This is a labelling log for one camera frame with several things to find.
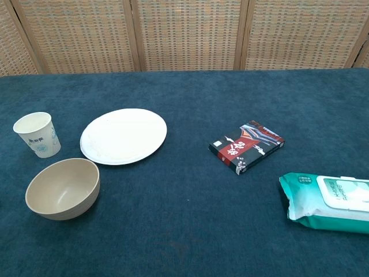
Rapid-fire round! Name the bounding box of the black red patterned box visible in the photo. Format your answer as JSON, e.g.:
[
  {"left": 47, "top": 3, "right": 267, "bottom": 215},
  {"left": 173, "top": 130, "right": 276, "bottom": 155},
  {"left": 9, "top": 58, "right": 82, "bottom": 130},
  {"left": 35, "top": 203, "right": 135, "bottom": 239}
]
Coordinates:
[{"left": 208, "top": 120, "right": 286, "bottom": 176}]

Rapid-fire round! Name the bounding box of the dark blue table cloth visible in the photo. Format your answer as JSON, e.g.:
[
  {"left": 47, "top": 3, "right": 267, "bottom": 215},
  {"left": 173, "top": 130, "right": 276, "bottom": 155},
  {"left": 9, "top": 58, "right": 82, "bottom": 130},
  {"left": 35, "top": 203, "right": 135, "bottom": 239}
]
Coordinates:
[{"left": 0, "top": 67, "right": 369, "bottom": 277}]

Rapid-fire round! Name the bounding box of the woven folding screen panel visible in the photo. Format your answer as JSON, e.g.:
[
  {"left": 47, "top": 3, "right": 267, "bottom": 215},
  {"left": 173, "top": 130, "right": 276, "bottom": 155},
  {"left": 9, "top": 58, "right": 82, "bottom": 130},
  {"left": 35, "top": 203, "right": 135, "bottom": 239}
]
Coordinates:
[
  {"left": 0, "top": 0, "right": 40, "bottom": 77},
  {"left": 240, "top": 0, "right": 369, "bottom": 71},
  {"left": 131, "top": 0, "right": 249, "bottom": 72},
  {"left": 10, "top": 0, "right": 142, "bottom": 74},
  {"left": 353, "top": 40, "right": 369, "bottom": 69}
]

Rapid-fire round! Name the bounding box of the beige bowl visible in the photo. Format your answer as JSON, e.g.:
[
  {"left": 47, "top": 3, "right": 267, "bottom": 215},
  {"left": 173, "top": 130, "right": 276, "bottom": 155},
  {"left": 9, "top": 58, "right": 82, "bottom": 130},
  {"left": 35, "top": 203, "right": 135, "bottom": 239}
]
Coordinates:
[{"left": 25, "top": 158, "right": 101, "bottom": 221}]

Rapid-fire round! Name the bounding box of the large round white plate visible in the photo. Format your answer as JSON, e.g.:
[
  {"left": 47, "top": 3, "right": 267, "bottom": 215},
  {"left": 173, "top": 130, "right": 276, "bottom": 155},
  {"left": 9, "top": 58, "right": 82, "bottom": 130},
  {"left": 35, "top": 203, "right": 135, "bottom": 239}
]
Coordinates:
[{"left": 80, "top": 108, "right": 168, "bottom": 166}]

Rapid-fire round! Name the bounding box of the green wet wipes pack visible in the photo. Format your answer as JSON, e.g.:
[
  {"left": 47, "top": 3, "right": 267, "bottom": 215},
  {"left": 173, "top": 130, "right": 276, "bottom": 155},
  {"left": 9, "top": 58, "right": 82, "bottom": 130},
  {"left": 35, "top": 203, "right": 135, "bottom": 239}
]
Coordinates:
[{"left": 278, "top": 172, "right": 369, "bottom": 235}]

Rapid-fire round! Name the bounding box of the white paper cup blue print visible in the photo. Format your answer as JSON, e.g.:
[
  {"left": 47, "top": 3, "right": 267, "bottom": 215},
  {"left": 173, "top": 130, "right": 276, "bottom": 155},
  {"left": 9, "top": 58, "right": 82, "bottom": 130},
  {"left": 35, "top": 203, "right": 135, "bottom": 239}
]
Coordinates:
[{"left": 13, "top": 111, "right": 62, "bottom": 159}]

